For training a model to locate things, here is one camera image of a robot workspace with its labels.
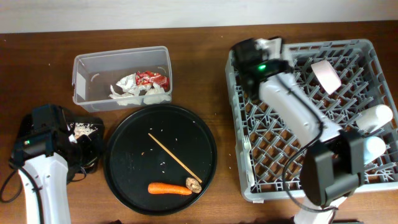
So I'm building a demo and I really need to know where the pink small bowl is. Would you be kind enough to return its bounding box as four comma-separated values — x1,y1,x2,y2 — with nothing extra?
311,60,341,95

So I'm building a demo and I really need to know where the wooden chopstick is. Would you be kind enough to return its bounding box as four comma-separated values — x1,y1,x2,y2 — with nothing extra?
148,133,203,184

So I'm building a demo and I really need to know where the orange carrot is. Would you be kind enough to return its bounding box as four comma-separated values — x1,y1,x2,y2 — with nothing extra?
147,182,192,195

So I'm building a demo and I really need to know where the white plastic fork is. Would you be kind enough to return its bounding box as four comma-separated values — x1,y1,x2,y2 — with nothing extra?
243,135,255,187

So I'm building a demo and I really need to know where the red snack wrapper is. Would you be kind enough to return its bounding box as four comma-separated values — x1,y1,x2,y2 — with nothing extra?
136,71,170,91

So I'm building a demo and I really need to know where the brown shiitake mushroom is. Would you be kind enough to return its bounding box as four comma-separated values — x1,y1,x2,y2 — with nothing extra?
185,177,202,194

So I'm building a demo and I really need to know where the white cup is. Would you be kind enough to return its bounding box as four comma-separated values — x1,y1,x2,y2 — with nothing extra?
356,105,393,133

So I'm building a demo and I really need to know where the light blue cup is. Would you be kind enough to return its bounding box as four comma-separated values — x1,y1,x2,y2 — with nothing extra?
363,136,386,165

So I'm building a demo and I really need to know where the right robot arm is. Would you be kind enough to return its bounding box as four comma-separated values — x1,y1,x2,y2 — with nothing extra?
231,38,364,223

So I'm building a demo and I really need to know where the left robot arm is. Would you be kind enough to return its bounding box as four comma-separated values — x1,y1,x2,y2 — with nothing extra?
9,104,106,223

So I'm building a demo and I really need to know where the grey dishwasher rack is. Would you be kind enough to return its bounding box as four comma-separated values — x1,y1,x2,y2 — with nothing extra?
225,39,397,203

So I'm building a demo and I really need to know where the rice and peanut shells pile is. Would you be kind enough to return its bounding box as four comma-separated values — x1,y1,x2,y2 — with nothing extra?
74,123,98,139

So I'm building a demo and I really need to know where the black rectangular tray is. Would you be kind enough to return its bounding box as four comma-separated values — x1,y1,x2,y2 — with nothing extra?
11,112,106,176

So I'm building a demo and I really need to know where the clear plastic bin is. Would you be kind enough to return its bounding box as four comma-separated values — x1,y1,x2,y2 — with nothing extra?
72,46,172,113

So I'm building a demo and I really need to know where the round black tray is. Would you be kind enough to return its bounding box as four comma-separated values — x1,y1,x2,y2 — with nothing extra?
104,105,217,215

